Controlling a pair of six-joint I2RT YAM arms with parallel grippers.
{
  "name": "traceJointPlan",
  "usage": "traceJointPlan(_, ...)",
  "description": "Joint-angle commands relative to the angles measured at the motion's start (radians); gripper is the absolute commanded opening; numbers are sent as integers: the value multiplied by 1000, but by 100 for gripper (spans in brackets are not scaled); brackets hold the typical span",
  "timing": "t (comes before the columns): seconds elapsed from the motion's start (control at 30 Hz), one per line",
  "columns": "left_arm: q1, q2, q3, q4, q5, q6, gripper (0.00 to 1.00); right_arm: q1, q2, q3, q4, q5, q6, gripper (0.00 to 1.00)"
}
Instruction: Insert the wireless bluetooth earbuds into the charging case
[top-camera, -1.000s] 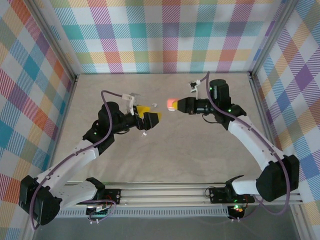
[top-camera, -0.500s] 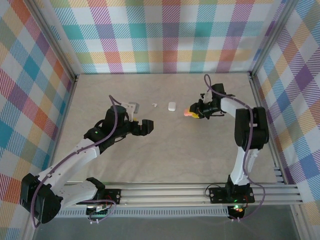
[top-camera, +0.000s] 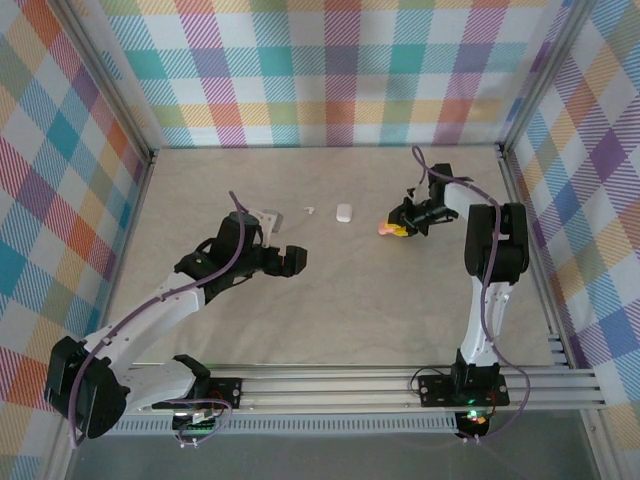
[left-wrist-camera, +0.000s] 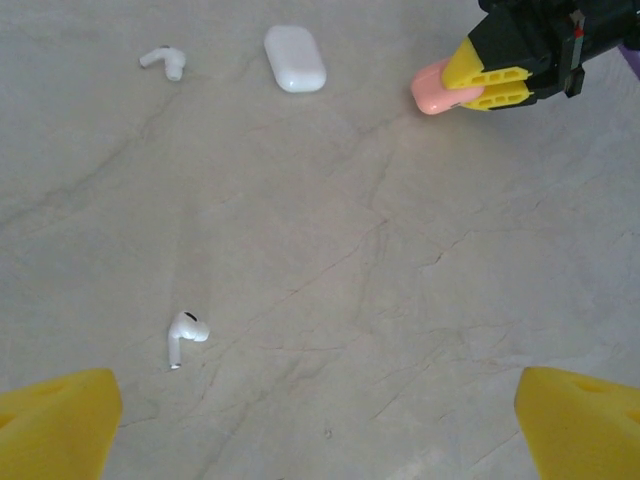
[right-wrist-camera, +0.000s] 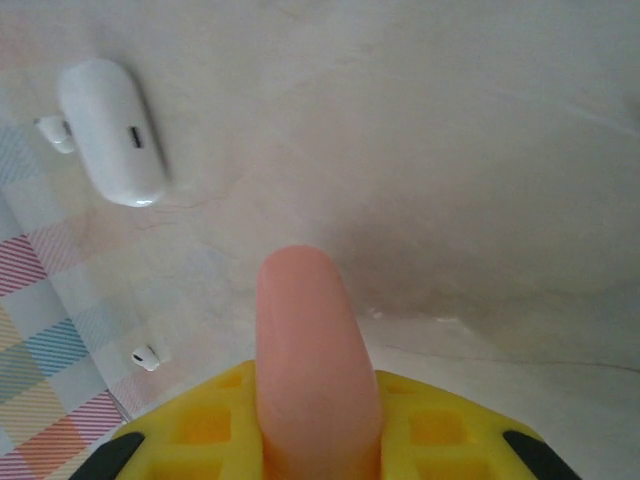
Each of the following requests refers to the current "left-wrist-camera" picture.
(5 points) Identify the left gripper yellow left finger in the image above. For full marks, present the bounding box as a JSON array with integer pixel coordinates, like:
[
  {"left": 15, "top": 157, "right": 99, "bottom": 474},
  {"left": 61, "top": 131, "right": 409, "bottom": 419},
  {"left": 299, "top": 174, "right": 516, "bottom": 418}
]
[{"left": 0, "top": 368, "right": 124, "bottom": 480}]

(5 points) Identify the white earbud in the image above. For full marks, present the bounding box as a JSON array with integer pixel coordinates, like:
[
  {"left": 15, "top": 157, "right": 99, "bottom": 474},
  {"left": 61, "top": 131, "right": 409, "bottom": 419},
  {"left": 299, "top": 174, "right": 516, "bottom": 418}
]
[
  {"left": 166, "top": 310, "right": 212, "bottom": 372},
  {"left": 138, "top": 44, "right": 188, "bottom": 83}
]

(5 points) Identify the pink earbud charging case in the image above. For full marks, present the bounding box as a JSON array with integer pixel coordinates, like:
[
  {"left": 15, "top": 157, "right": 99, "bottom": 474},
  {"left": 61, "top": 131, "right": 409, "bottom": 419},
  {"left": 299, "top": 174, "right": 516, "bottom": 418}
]
[{"left": 410, "top": 56, "right": 484, "bottom": 116}]

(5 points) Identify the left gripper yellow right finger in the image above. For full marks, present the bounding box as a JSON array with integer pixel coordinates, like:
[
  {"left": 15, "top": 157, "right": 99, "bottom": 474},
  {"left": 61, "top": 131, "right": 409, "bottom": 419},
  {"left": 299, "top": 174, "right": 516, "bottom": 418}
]
[{"left": 514, "top": 365, "right": 640, "bottom": 480}]

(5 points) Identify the white earbud charging case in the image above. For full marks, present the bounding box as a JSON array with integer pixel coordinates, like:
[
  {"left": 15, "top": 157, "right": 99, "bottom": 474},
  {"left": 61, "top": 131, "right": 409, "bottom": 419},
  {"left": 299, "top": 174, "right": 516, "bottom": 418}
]
[{"left": 263, "top": 24, "right": 328, "bottom": 95}]

